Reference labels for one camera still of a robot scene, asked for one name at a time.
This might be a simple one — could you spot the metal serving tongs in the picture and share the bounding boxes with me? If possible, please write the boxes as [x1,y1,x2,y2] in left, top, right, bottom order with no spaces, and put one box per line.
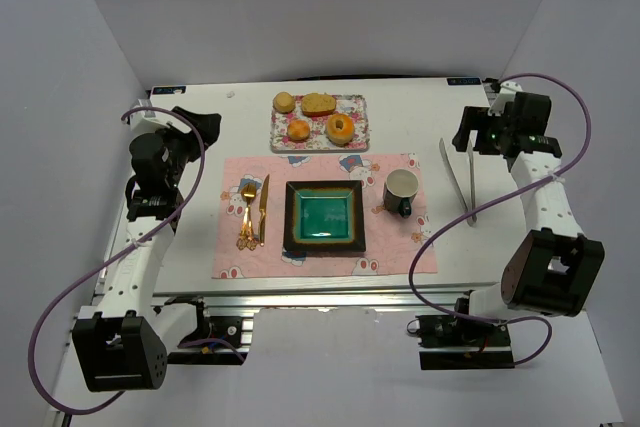
[438,138,477,213]

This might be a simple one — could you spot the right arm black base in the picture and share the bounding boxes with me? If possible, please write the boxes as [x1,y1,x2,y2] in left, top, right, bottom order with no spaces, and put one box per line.
[406,292,514,371]

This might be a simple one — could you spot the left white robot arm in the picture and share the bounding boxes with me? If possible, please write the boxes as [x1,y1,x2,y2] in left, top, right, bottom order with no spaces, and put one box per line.
[72,107,222,392]

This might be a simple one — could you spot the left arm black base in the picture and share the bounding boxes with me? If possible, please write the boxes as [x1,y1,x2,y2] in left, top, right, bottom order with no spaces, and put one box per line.
[164,296,248,366]

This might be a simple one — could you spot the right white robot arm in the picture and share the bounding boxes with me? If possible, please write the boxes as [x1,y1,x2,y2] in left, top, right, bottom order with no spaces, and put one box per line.
[452,81,605,321]

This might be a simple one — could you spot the small round cake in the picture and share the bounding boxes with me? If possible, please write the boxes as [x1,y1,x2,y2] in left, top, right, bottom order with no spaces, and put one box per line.
[273,92,295,114]

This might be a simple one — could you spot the gold knife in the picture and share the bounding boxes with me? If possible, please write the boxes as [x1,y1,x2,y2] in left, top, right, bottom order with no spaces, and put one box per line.
[258,175,270,247]

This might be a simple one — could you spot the round orange bun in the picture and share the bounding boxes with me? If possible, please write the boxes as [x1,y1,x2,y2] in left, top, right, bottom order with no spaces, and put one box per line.
[287,119,311,142]

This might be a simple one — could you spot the dark green mug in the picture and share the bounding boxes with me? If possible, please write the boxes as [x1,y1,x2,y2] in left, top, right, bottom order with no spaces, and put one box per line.
[383,169,419,218]

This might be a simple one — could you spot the floral rectangular tray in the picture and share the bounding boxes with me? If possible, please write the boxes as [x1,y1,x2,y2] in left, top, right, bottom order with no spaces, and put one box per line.
[270,94,370,154]

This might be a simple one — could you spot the gold fork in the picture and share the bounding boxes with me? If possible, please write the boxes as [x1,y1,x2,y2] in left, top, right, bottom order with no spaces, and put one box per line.
[236,183,257,250]

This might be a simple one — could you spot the square teal black plate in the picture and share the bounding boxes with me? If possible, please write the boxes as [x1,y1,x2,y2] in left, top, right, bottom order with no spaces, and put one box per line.
[283,180,366,254]

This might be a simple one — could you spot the pink bunny placemat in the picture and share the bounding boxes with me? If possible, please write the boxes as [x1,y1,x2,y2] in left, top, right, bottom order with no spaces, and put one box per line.
[213,153,432,279]

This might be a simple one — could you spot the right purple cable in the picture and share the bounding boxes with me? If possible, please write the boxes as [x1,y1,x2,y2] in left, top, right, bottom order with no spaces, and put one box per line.
[407,72,594,366]

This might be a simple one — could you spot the purple cable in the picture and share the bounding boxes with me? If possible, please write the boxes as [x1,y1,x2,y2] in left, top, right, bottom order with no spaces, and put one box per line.
[27,106,207,416]
[407,72,594,366]

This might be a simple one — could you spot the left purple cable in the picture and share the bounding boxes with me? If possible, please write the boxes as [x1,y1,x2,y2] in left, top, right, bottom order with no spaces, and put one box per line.
[27,106,207,416]

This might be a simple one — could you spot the ring donut bread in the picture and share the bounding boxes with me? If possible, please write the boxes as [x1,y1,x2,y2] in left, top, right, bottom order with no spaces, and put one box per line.
[326,113,355,146]

